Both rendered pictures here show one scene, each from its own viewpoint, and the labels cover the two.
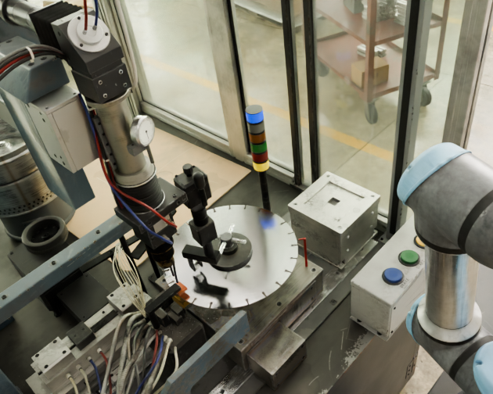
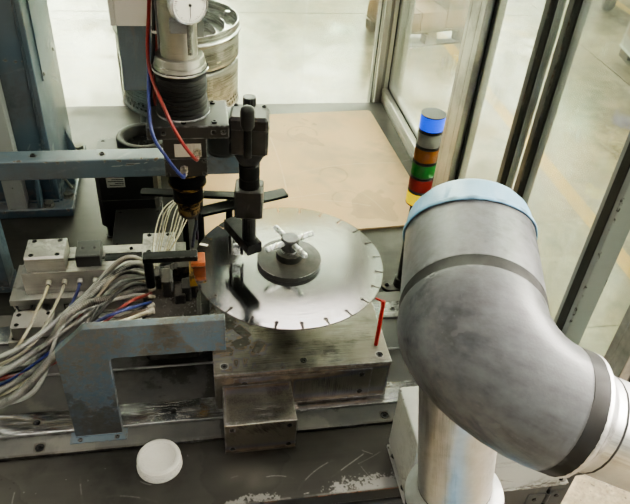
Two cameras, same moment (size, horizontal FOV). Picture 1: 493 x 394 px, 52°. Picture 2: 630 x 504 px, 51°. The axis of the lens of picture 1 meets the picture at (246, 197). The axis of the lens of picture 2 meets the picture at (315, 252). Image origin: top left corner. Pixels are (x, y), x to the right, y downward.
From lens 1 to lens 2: 0.43 m
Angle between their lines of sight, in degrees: 21
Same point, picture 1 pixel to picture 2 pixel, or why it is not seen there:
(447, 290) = (426, 427)
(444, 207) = (411, 254)
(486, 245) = (404, 324)
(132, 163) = (171, 45)
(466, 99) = not seen: outside the picture
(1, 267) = not seen: hidden behind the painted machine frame
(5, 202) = (142, 95)
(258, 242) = (329, 273)
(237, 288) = (256, 300)
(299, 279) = (352, 352)
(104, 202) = not seen: hidden behind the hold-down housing
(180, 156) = (373, 164)
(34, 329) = (79, 234)
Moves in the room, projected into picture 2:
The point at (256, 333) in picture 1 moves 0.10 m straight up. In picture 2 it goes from (247, 370) to (247, 327)
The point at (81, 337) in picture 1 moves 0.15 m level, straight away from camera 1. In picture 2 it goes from (85, 253) to (104, 207)
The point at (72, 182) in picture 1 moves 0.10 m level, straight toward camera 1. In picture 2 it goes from (131, 53) to (106, 80)
